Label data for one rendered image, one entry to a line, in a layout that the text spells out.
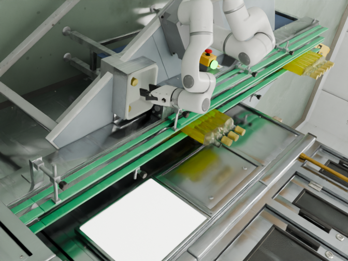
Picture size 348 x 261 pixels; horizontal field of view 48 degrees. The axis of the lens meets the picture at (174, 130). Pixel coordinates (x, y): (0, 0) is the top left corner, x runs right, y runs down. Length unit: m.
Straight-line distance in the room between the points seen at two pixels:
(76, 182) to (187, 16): 0.72
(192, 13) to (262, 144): 0.98
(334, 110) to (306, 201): 6.27
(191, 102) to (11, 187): 0.69
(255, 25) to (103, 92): 0.66
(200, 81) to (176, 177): 0.57
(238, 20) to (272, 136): 0.89
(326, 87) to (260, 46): 6.46
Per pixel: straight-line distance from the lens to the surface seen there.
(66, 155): 1.55
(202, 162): 1.87
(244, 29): 1.56
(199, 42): 1.39
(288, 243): 1.73
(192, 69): 1.34
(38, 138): 1.99
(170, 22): 1.65
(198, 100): 1.38
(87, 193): 1.53
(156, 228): 1.55
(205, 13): 1.41
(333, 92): 8.03
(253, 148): 2.11
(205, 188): 1.75
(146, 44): 1.68
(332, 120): 8.24
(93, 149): 1.58
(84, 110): 1.58
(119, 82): 1.59
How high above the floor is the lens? 1.75
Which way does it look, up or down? 27 degrees down
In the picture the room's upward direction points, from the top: 122 degrees clockwise
